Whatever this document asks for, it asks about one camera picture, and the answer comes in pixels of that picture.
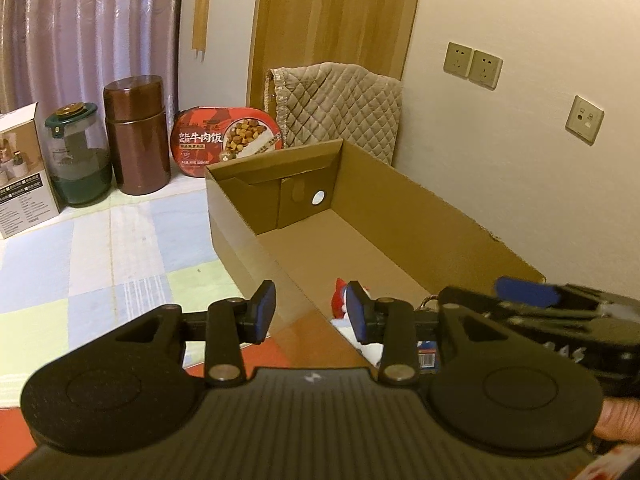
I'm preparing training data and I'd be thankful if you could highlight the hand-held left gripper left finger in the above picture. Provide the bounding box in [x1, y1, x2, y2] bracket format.
[80, 280, 277, 387]

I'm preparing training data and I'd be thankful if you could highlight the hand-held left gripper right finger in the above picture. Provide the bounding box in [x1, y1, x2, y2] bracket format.
[346, 281, 531, 387]

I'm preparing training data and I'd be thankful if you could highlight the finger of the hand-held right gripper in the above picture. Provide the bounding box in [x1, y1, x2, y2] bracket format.
[436, 286, 508, 318]
[494, 275, 563, 309]

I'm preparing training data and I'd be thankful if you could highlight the red blue cat plush toy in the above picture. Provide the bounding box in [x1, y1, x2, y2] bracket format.
[330, 276, 373, 333]

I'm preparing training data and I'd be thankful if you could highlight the blue label plastic box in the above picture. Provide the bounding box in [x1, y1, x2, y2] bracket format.
[417, 340, 441, 375]

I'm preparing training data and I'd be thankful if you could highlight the cardboard box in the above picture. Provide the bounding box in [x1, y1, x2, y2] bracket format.
[204, 138, 547, 366]

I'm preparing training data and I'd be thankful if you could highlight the person's right hand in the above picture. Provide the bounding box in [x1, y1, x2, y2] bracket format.
[595, 396, 640, 443]

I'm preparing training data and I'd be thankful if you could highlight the checkered pastel blanket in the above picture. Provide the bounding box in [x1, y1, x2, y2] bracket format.
[0, 180, 261, 411]

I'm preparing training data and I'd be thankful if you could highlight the red oval food box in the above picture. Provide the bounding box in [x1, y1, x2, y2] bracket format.
[171, 106, 285, 181]

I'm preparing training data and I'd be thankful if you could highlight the beige quilted cover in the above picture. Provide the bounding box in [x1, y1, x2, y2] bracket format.
[264, 62, 403, 166]

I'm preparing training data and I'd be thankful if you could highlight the brown metal canister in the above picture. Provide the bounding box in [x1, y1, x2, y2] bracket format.
[103, 75, 172, 196]

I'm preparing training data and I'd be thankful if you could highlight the green glass jar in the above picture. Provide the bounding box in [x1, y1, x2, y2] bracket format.
[44, 102, 113, 208]

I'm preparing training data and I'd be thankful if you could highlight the red printed cardboard sheet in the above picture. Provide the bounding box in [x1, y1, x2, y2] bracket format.
[0, 305, 640, 480]

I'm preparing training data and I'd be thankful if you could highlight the white product box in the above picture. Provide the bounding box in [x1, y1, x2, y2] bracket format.
[0, 102, 63, 240]

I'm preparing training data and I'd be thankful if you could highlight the wooden door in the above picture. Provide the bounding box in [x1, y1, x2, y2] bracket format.
[246, 0, 426, 111]

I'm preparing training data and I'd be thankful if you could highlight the pink curtain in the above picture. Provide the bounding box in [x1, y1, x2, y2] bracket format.
[0, 0, 186, 116]

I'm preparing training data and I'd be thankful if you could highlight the white round-port wall socket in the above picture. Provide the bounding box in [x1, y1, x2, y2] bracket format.
[565, 95, 605, 143]

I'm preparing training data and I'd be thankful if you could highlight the beige wall socket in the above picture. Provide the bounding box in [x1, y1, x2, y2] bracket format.
[443, 41, 474, 79]
[470, 50, 504, 91]

